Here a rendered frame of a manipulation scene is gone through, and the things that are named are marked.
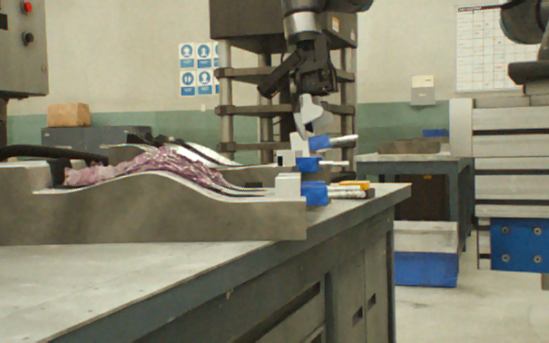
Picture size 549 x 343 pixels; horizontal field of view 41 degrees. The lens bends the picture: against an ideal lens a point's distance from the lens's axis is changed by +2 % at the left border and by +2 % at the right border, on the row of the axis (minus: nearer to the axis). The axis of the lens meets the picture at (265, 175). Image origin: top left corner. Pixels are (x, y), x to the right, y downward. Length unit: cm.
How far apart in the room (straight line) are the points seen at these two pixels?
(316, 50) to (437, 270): 324
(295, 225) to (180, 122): 767
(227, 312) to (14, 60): 121
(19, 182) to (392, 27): 710
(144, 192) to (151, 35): 788
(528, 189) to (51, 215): 69
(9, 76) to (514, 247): 134
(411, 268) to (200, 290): 385
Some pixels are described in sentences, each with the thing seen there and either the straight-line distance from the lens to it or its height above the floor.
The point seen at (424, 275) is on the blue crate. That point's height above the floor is 7.
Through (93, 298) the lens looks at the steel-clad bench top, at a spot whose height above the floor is 80.
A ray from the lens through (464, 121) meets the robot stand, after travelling 114.
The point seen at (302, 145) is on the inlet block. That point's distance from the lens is 143.
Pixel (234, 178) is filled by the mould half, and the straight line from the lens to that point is 132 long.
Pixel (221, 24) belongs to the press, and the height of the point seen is 182.
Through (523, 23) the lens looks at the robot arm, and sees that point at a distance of 177.
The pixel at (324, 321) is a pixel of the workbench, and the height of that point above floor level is 57.
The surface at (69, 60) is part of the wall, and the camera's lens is 938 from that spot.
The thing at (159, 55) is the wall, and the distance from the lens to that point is 879.
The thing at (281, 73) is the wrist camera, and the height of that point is 107.
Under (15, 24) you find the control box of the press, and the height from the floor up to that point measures 125.
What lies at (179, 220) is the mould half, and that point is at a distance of 100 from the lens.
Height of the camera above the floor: 94
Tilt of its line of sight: 3 degrees down
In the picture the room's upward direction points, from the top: 1 degrees counter-clockwise
